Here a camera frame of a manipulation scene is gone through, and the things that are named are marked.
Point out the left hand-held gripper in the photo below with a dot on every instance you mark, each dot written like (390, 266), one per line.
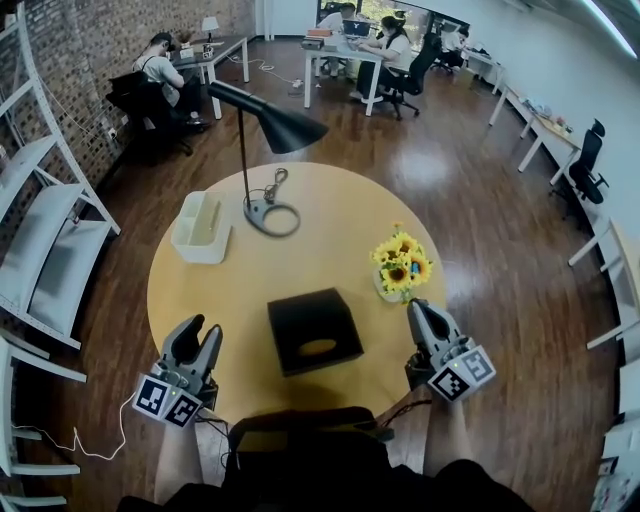
(170, 400)

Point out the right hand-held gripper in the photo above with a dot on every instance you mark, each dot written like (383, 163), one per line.
(460, 375)

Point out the black tissue box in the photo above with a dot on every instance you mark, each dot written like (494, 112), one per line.
(310, 315)

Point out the person's right forearm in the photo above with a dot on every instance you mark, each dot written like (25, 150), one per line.
(447, 435)

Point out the person's left forearm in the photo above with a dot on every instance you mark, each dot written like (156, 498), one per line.
(177, 460)

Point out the white plastic organizer tray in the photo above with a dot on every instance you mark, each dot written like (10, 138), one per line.
(200, 254)

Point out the sunflowers in white pot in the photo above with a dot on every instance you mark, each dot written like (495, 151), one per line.
(397, 275)

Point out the black chest pack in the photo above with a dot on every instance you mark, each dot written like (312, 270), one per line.
(310, 450)

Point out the low white metal shelf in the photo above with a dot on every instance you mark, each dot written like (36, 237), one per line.
(35, 367)

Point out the tall white metal shelf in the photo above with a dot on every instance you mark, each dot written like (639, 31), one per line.
(45, 240)

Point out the person's black clothing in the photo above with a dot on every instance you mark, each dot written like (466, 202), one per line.
(325, 500)

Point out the white desk with wooden top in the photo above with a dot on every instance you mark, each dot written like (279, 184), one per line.
(627, 270)

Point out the white cabinet with papers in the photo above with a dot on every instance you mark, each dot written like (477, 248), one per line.
(622, 450)

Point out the black high-back office chair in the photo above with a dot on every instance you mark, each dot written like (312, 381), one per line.
(590, 160)

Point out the black desk lamp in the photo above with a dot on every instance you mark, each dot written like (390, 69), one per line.
(292, 130)

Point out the black office chair with jacket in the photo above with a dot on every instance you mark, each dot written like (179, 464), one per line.
(137, 105)

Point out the black swivel office chair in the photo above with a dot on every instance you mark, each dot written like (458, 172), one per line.
(422, 65)

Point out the small white desk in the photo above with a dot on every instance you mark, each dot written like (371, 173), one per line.
(485, 60)

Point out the white power strip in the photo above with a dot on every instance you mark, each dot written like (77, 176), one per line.
(296, 83)

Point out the white office desk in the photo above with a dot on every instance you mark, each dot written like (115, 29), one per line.
(340, 52)

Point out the dark desk with white legs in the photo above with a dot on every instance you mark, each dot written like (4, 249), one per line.
(225, 47)

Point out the small white table lamp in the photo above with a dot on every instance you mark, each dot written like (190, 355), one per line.
(210, 24)

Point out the ceiling light strip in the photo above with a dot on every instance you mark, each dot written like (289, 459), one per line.
(607, 25)

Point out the long white wall desk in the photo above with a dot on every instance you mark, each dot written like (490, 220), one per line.
(547, 130)

